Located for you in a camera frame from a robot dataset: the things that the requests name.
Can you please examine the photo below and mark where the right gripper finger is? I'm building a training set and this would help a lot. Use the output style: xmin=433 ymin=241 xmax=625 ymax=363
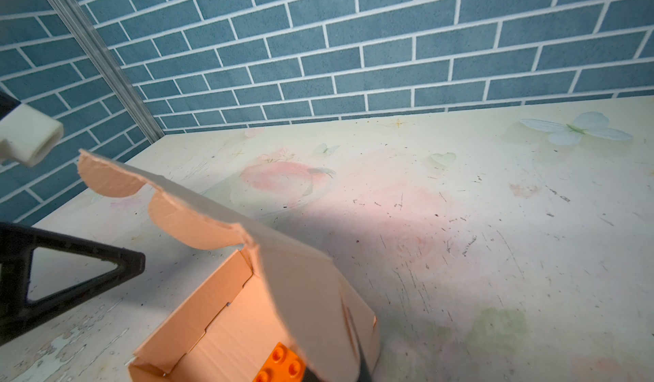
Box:
xmin=357 ymin=340 xmax=372 ymax=382

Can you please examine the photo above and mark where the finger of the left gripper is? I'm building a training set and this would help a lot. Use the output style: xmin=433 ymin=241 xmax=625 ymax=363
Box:
xmin=1 ymin=222 xmax=146 ymax=345

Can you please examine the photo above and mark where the small orange tag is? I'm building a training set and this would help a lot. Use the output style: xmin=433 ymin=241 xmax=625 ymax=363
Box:
xmin=253 ymin=342 xmax=307 ymax=382

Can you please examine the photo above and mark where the pink cardboard paper box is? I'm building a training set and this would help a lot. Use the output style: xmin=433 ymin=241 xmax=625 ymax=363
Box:
xmin=78 ymin=152 xmax=381 ymax=381

